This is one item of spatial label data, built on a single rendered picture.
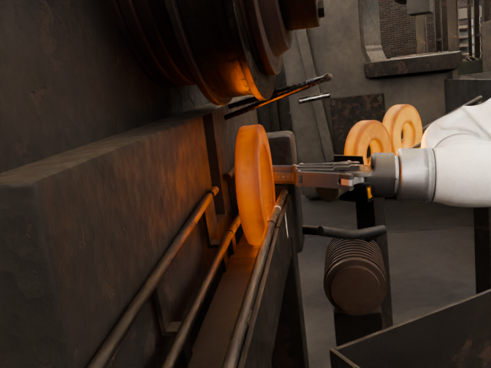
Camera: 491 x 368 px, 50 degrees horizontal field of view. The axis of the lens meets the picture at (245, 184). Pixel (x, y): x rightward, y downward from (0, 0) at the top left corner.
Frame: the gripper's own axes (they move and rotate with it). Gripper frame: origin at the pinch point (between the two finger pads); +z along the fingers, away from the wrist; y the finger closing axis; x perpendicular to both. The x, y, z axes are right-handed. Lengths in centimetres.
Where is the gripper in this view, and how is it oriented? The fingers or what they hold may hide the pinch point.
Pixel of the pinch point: (274, 174)
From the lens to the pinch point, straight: 92.7
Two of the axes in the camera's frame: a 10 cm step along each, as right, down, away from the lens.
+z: -9.8, -0.1, 1.7
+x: -0.3, -9.7, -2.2
